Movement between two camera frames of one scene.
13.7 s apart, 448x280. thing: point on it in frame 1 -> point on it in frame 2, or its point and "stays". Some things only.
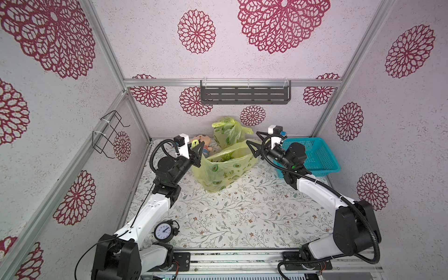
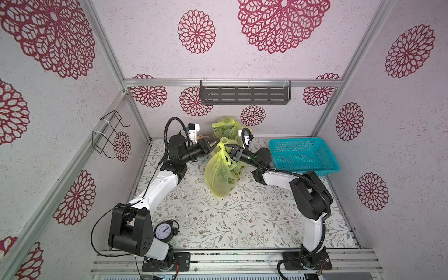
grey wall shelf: [245, 91] stays
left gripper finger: [196, 153] -> [207, 144]
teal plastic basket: [319, 160] stays
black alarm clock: [164, 231] stays
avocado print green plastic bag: [228, 130] stays
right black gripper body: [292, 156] -> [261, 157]
